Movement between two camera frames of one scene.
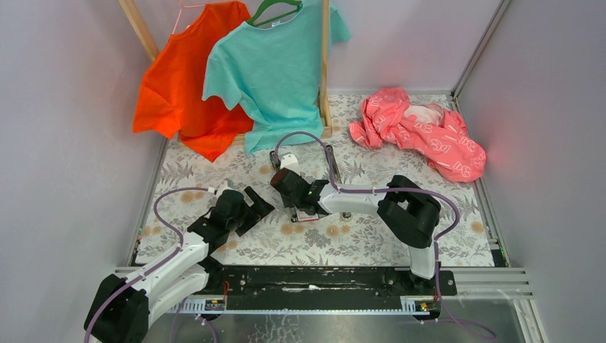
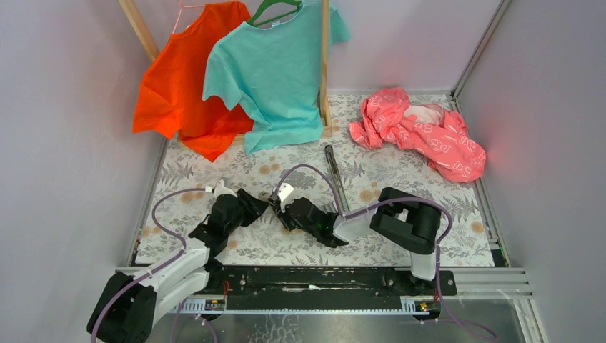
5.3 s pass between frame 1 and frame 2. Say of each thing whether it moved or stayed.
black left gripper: stayed
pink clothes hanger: stayed
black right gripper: moved
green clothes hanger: stayed
